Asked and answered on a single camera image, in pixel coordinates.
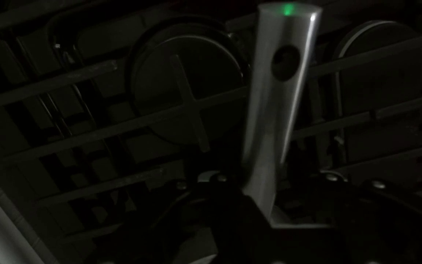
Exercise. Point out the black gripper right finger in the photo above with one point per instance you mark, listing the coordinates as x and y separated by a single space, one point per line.
387 225

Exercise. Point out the black round gas burner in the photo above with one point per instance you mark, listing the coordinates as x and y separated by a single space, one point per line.
381 44

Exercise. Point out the large black gas burner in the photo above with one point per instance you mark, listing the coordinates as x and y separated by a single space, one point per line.
167 82

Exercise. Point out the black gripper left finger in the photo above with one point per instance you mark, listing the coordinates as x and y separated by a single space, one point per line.
230 225

